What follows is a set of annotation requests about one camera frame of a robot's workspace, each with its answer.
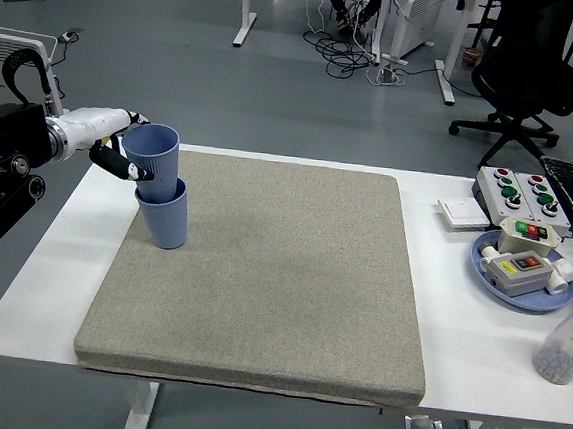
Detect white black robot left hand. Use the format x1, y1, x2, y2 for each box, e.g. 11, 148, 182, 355
58, 102, 161, 185

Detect blue ribbed cup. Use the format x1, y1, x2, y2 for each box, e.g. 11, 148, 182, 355
116, 120, 183, 204
131, 172, 192, 252

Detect white push-button control box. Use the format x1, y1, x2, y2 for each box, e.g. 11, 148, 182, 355
509, 171, 573, 238
469, 164, 540, 223

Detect white desk leg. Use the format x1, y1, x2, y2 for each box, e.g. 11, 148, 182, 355
430, 0, 480, 109
232, 0, 260, 49

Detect grey-brown mat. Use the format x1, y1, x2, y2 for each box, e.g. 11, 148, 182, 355
70, 141, 446, 413

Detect white floor power strip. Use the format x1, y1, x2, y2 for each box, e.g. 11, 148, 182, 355
376, 65, 407, 89

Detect narrow white panel heater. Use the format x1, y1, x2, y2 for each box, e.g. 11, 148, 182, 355
387, 0, 448, 69

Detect small wooden container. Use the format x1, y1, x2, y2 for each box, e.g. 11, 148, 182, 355
461, 46, 484, 70

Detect small white pipe fitting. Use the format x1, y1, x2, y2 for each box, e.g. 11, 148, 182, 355
478, 243, 502, 273

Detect black office chair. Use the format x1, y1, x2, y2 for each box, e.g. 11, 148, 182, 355
444, 0, 573, 178

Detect blue plate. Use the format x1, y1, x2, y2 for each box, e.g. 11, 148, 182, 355
466, 228, 573, 317

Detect large white pipe fitting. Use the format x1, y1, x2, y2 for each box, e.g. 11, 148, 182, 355
543, 255, 573, 298

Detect clear bottle red cap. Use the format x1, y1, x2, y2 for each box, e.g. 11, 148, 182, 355
530, 290, 573, 387

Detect black cable tangle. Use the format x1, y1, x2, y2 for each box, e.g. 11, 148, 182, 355
298, 0, 387, 83

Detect white wall switch plate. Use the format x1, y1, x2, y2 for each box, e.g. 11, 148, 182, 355
434, 195, 494, 237

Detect white switch box green red buttons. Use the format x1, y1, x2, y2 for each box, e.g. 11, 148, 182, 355
495, 215, 564, 260

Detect grey switch box yellow red buttons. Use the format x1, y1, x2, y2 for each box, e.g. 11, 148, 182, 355
483, 247, 554, 302

